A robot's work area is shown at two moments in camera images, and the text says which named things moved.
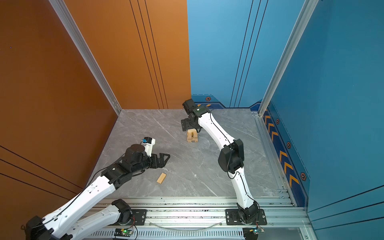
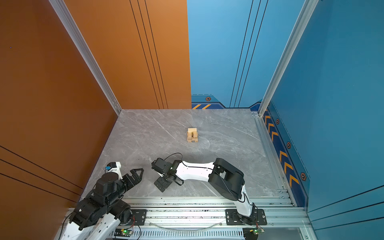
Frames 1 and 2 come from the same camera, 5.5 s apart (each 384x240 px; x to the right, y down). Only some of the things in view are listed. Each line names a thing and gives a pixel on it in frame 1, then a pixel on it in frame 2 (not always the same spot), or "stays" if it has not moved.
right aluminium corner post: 308,7 stays
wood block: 189,140 stays
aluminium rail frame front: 213,218 stays
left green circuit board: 123,232 stays
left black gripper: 162,163 -> 128,178
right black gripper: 187,126 -> 163,185
